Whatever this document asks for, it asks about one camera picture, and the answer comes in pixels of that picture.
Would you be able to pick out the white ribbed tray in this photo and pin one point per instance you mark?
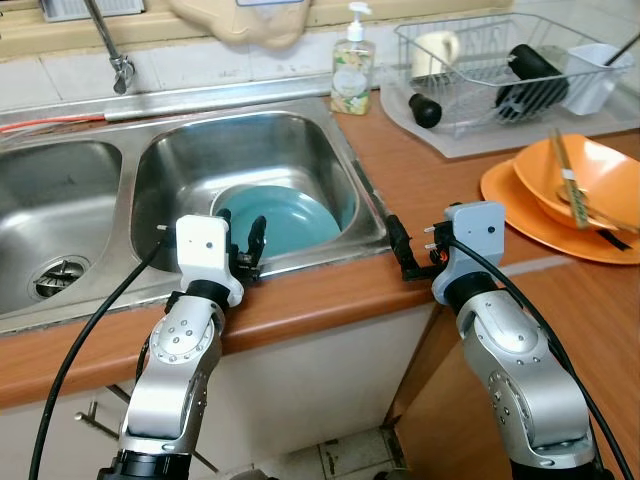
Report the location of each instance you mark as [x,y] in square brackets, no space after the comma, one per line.
[90,8]

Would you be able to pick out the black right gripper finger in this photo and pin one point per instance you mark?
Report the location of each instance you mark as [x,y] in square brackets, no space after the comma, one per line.
[399,238]

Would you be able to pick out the small black knob lid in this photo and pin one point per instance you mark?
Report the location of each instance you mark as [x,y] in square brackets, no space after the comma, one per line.
[425,110]

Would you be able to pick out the white plastic utensil holder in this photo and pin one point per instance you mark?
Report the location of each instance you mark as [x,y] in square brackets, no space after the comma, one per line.
[592,80]

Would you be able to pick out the black cylindrical bottle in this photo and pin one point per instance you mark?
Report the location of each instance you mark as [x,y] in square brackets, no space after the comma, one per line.
[532,75]

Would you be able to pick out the thin black utensil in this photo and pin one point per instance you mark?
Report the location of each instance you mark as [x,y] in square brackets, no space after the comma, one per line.
[622,50]

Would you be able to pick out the teal round plate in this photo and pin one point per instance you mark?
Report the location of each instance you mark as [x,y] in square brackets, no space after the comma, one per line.
[290,222]

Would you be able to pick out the grey countertop joint strip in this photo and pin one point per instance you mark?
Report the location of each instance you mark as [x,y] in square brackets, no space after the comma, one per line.
[535,265]

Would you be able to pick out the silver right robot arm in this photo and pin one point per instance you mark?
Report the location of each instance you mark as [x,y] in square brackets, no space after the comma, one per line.
[520,380]

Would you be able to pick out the grey dish rack drain tray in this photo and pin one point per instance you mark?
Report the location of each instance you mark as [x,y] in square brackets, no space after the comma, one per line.
[455,140]

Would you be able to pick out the chrome sink faucet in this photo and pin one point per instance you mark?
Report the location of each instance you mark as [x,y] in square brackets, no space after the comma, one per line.
[112,55]

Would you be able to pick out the orange bowl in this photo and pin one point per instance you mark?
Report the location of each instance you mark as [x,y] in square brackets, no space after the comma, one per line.
[610,175]

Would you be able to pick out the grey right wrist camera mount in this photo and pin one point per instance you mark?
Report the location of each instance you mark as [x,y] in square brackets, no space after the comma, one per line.
[475,240]

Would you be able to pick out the beige plastic board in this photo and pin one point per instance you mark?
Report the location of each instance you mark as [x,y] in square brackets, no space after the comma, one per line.
[240,22]

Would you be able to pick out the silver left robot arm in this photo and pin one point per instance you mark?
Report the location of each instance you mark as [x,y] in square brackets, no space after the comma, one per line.
[170,385]

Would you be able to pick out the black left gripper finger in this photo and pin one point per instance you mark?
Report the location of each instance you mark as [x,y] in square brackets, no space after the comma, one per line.
[257,238]

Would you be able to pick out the orange round plate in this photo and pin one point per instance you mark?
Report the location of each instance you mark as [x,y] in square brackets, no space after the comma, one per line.
[520,215]

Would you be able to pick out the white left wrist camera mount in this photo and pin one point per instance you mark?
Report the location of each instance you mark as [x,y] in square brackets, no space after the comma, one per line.
[205,250]

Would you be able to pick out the clear pump soap bottle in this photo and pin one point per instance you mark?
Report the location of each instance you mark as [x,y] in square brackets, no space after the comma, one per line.
[353,75]

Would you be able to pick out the stainless steel double sink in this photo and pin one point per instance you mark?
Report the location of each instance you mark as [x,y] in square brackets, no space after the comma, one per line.
[250,140]

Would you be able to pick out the cream ceramic mug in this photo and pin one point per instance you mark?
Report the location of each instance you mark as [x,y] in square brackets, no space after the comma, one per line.
[435,52]

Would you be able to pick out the white base cabinet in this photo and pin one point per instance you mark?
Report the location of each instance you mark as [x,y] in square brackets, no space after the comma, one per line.
[300,370]

